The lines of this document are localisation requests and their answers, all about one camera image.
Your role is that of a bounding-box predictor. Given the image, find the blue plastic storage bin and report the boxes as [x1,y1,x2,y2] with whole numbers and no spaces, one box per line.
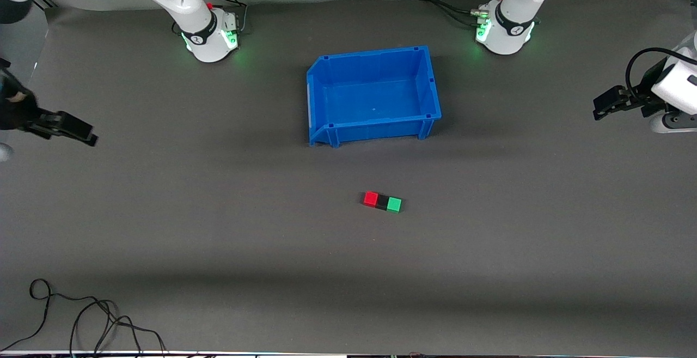
[306,45,442,148]

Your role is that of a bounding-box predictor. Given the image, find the dark grey table mat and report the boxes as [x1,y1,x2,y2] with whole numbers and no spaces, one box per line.
[0,0,697,355]

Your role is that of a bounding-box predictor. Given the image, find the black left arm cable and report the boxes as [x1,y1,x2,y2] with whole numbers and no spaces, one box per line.
[625,47,697,95]

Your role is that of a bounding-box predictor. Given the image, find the thin black loose cable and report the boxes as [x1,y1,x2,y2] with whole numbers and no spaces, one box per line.
[0,278,167,354]

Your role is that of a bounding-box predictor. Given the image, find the black right arm base cables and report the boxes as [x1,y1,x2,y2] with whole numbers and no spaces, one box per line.
[172,0,249,36]

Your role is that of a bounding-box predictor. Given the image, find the black arm base cables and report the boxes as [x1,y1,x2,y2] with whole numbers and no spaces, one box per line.
[172,0,249,36]
[411,0,491,29]

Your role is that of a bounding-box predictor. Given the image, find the black left arm base cables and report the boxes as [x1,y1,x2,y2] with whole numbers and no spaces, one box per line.
[411,0,491,29]

